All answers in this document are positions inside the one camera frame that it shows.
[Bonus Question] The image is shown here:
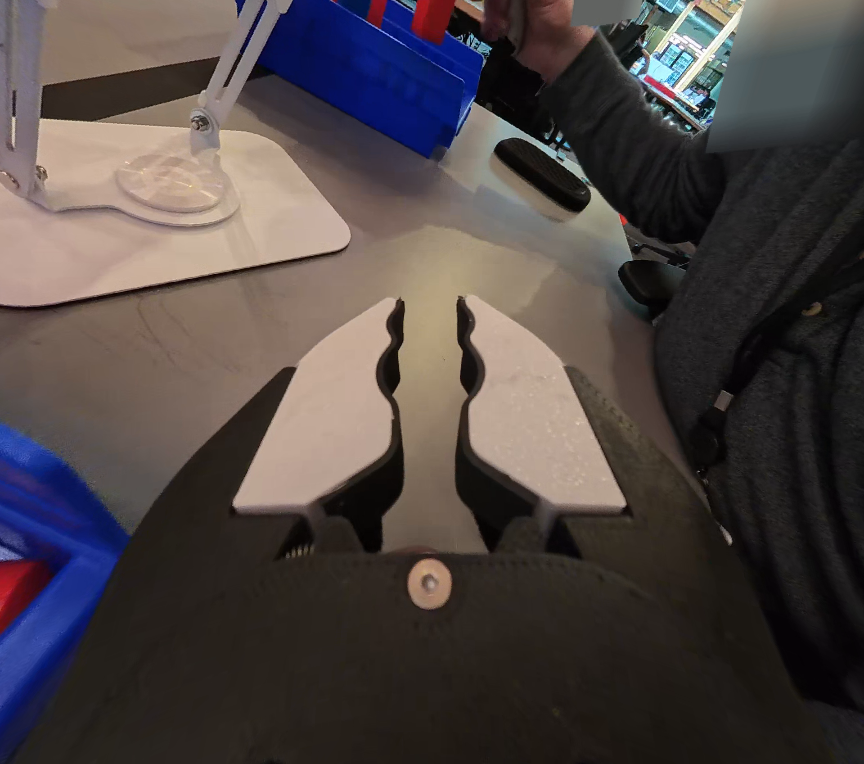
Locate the black chair armrest pad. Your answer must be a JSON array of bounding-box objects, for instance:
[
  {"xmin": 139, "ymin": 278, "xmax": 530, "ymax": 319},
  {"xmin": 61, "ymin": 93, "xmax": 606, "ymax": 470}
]
[
  {"xmin": 617, "ymin": 259, "xmax": 689, "ymax": 321},
  {"xmin": 493, "ymin": 137, "xmax": 593, "ymax": 223}
]

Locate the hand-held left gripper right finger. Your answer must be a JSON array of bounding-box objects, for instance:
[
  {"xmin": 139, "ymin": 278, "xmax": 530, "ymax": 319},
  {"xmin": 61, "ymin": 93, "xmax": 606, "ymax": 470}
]
[{"xmin": 455, "ymin": 294, "xmax": 627, "ymax": 552}]

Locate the grey desk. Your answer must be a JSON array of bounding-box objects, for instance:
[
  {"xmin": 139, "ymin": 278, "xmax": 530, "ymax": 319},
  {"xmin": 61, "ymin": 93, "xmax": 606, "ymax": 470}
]
[{"xmin": 0, "ymin": 0, "xmax": 710, "ymax": 549}]

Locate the person's right hand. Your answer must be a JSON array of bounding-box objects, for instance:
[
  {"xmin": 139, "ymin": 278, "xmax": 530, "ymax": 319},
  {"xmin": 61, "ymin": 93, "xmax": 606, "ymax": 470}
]
[{"xmin": 482, "ymin": 0, "xmax": 599, "ymax": 84}]

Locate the plain blue plastic bin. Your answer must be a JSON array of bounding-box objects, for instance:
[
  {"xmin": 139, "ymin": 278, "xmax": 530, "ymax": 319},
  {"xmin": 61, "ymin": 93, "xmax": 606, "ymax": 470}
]
[{"xmin": 233, "ymin": 0, "xmax": 486, "ymax": 160}]

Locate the pile of toy blocks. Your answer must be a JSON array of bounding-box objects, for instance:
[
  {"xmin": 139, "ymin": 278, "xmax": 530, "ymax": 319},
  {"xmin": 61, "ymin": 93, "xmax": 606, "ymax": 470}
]
[{"xmin": 0, "ymin": 561, "xmax": 53, "ymax": 633}]

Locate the wooden book stand white base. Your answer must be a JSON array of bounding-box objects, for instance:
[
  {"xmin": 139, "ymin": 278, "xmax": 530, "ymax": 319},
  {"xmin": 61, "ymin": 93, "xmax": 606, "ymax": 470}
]
[{"xmin": 0, "ymin": 0, "xmax": 377, "ymax": 309}]

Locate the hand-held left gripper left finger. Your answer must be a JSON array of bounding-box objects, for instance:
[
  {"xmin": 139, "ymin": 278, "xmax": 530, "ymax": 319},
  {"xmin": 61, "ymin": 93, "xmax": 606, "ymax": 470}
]
[{"xmin": 233, "ymin": 297, "xmax": 405, "ymax": 552}]

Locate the person's right forearm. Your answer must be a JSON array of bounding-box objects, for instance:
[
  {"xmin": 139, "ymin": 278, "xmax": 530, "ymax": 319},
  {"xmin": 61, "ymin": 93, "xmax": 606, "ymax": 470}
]
[{"xmin": 540, "ymin": 31, "xmax": 730, "ymax": 245}]

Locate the blue plastic bin with tag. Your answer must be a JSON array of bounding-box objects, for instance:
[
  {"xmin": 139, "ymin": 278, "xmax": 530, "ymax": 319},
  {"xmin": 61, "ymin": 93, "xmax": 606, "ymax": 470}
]
[{"xmin": 0, "ymin": 423, "xmax": 129, "ymax": 758}]

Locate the person's torso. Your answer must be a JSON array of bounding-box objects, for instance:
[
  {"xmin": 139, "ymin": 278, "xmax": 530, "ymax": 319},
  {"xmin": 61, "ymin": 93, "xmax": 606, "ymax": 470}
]
[{"xmin": 651, "ymin": 136, "xmax": 864, "ymax": 711}]

